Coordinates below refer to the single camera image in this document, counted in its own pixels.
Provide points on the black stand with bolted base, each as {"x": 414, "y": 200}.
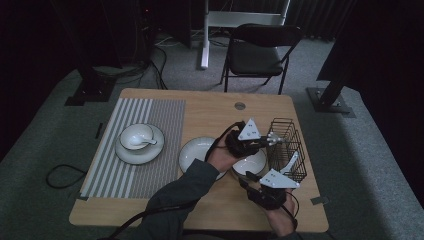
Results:
{"x": 328, "y": 103}

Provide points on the black folding chair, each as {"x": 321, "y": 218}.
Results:
{"x": 255, "y": 61}

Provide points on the person's left hand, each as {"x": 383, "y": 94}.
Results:
{"x": 221, "y": 158}

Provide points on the white plate black rim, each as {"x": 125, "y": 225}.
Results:
{"x": 193, "y": 153}
{"x": 150, "y": 156}

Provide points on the white desk frame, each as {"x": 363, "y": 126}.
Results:
{"x": 233, "y": 18}

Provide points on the grey tape piece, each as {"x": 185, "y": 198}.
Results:
{"x": 319, "y": 200}

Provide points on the black stand with square base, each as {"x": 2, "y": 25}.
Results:
{"x": 90, "y": 93}

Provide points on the white bowl black rim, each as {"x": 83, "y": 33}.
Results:
{"x": 250, "y": 165}
{"x": 136, "y": 131}

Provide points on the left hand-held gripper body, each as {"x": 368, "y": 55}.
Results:
{"x": 245, "y": 143}

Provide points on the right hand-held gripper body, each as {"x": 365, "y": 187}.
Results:
{"x": 270, "y": 193}

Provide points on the person's right hand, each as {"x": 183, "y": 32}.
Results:
{"x": 283, "y": 216}

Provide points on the striped woven placemat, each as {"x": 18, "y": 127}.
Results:
{"x": 160, "y": 150}

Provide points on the black equipment tower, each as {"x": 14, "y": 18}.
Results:
{"x": 146, "y": 30}

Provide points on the white ceramic spoon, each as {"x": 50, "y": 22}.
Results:
{"x": 138, "y": 140}
{"x": 290, "y": 162}

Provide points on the small black strip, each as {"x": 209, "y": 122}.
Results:
{"x": 99, "y": 130}

